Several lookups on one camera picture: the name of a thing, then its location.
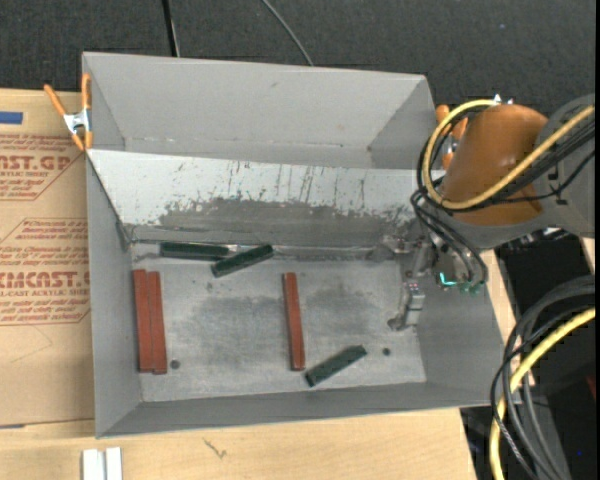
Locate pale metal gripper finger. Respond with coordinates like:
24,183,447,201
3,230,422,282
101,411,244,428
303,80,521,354
378,233,422,258
386,281,426,332

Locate dark green flat block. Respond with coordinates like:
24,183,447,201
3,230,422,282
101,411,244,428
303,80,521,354
159,241,230,261
304,344,369,388
210,243,276,279

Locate red-brown flat block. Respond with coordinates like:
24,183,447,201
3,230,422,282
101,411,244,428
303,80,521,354
132,268,155,373
146,270,169,375
281,272,307,372

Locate grey metal bin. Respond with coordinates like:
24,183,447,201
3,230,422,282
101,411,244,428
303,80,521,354
81,51,506,439

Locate brown cardboard board, red print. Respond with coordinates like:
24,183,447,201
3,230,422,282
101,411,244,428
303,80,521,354
0,86,97,429

